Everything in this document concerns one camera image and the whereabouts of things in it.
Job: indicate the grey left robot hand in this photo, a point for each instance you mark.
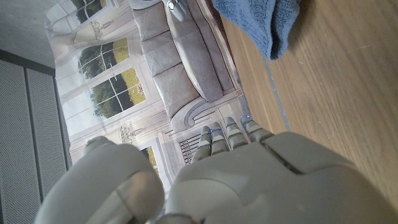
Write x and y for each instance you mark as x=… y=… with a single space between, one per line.
x=264 y=186

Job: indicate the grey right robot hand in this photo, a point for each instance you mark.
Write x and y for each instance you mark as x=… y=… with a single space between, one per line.
x=178 y=9

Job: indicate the blue towel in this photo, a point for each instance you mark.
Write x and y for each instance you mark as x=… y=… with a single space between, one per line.
x=258 y=21

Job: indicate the printed living room backdrop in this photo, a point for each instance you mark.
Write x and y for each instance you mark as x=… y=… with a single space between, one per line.
x=130 y=93

